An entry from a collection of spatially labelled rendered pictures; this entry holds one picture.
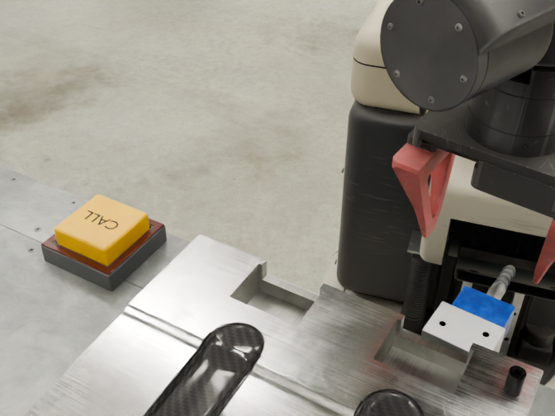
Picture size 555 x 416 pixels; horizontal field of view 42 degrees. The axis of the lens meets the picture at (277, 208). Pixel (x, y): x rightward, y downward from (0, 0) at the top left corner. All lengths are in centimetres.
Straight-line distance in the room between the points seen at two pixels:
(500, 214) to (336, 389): 40
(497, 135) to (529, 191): 4
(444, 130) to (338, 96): 211
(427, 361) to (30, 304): 34
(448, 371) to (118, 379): 22
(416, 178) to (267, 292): 15
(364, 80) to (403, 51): 73
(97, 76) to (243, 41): 60
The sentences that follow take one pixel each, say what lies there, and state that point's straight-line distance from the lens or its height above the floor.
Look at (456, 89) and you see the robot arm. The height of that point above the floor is 109.
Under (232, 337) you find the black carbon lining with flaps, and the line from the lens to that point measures 48.
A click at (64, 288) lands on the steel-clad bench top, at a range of 66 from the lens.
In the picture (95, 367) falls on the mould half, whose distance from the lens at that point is 48.
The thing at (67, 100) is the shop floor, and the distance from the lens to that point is 260.
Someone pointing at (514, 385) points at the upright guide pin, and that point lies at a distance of 46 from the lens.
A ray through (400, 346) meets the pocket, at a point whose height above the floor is 87.
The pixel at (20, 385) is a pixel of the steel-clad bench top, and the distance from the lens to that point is 60.
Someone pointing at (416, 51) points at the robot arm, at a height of 110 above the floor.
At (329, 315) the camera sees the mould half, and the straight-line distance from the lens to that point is 49.
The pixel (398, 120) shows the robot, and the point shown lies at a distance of 111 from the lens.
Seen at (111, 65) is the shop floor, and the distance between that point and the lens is 280.
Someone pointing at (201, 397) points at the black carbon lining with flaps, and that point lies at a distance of 46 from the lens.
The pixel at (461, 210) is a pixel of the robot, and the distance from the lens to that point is 80.
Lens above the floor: 125
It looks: 38 degrees down
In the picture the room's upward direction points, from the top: straight up
